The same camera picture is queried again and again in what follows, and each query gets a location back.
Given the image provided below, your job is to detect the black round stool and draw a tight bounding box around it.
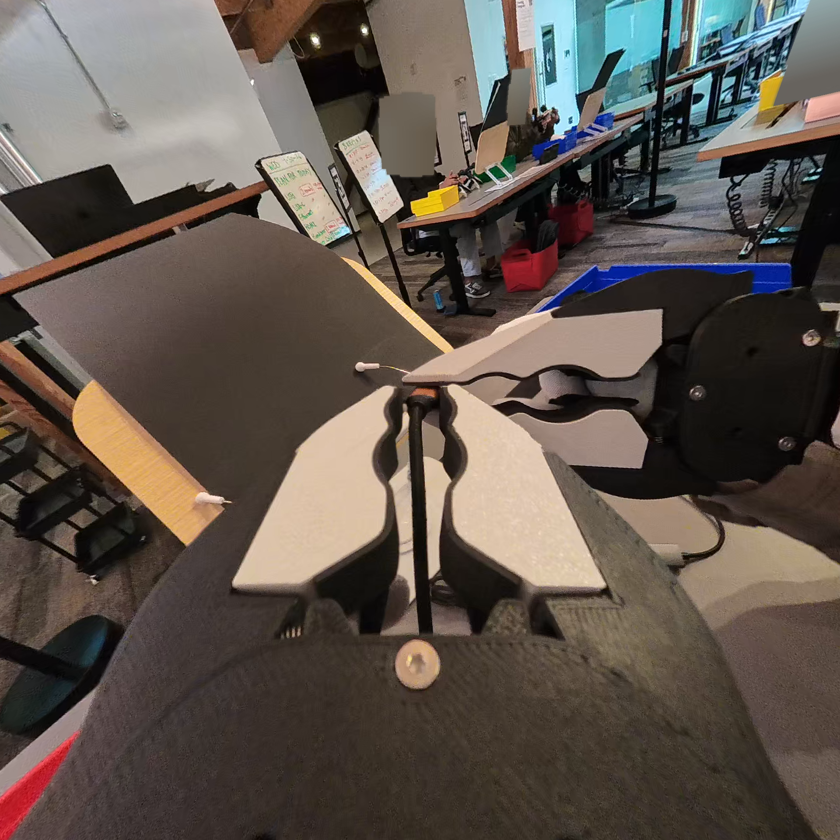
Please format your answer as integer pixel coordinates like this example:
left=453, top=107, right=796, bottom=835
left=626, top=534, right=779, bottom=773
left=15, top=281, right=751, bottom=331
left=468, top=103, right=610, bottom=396
left=0, top=615, right=127, bottom=739

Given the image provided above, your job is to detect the small blue desk bin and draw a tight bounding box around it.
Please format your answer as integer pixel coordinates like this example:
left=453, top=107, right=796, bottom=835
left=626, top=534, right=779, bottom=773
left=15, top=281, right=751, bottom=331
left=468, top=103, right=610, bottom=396
left=532, top=112, right=618, bottom=162

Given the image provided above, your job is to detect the red plastic bin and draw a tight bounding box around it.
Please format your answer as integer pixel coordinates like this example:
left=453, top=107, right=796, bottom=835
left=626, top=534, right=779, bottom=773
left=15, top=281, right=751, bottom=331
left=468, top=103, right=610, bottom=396
left=0, top=735, right=80, bottom=840

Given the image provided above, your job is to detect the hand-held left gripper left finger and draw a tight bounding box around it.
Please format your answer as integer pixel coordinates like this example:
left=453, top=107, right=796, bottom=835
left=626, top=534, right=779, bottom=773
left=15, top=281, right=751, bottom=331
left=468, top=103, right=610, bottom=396
left=234, top=385, right=404, bottom=620

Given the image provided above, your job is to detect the black round-base pole stand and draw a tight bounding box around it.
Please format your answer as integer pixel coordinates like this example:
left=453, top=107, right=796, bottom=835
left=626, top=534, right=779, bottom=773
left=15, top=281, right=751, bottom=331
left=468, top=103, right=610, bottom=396
left=626, top=0, right=681, bottom=220

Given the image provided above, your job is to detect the blue plastic bin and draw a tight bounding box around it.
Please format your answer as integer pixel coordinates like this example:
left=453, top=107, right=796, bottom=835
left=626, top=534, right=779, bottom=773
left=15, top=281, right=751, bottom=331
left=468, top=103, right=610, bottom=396
left=542, top=262, right=796, bottom=313

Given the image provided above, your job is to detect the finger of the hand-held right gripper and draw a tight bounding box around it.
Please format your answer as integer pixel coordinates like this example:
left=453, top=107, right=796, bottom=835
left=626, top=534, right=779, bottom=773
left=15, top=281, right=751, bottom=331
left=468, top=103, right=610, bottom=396
left=499, top=405, right=653, bottom=473
left=403, top=309, right=665, bottom=405

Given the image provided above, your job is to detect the background office desk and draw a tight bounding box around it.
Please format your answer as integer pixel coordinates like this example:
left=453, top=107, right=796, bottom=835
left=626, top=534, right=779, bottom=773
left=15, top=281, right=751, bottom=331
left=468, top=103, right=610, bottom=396
left=397, top=112, right=657, bottom=319
left=696, top=92, right=840, bottom=292

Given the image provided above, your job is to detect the white flip chart board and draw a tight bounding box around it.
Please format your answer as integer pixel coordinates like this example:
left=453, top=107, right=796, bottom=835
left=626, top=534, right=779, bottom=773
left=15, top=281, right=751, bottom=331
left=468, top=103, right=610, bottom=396
left=335, top=129, right=410, bottom=305
left=256, top=151, right=368, bottom=270

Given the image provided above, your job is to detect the black cable with orange plug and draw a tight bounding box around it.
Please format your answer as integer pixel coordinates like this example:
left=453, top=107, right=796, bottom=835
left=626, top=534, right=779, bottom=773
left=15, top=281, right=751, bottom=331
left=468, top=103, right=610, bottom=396
left=405, top=385, right=438, bottom=637

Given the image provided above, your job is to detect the red storage crate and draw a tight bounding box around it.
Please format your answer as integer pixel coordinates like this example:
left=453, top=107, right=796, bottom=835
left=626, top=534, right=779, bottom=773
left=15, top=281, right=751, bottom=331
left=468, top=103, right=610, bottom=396
left=499, top=242, right=561, bottom=294
left=549, top=200, right=595, bottom=250

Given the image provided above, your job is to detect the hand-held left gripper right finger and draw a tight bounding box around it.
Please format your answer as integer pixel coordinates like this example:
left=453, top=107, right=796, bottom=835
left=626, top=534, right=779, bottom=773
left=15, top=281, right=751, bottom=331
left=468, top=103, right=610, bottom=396
left=436, top=385, right=607, bottom=620

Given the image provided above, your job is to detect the black rolling cart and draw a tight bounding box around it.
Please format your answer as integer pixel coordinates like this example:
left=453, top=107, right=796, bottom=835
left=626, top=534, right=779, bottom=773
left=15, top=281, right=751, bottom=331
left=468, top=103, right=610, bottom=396
left=0, top=418, right=148, bottom=585

